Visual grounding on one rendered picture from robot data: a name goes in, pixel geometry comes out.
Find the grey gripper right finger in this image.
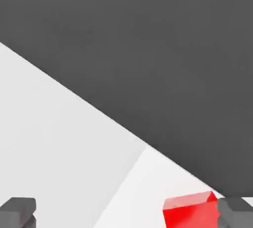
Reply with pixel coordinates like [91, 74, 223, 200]
[216, 196, 253, 228]

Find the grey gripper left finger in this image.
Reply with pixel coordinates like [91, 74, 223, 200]
[0, 197, 37, 228]

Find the small red cube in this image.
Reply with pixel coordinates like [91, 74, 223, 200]
[162, 190, 220, 228]

